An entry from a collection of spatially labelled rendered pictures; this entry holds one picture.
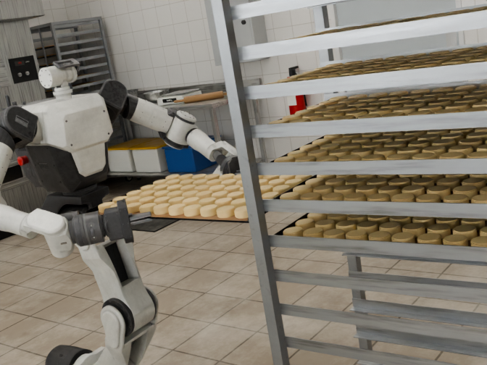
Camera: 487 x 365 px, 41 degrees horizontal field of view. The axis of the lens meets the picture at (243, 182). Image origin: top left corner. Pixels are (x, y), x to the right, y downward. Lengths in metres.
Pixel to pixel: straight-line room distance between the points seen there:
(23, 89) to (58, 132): 4.16
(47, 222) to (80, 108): 0.52
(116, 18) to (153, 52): 0.62
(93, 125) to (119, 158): 4.57
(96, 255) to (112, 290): 0.14
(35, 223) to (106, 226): 0.19
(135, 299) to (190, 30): 4.63
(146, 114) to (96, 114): 0.25
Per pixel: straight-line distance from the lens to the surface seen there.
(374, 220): 1.62
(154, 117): 2.43
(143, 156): 6.54
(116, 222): 1.83
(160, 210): 1.84
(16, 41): 6.34
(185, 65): 6.78
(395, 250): 1.44
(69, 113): 2.18
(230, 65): 1.49
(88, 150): 2.24
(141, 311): 2.33
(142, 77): 7.24
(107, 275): 2.31
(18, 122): 2.13
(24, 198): 6.28
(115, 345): 2.36
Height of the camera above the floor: 1.47
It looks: 13 degrees down
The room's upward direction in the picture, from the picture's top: 10 degrees counter-clockwise
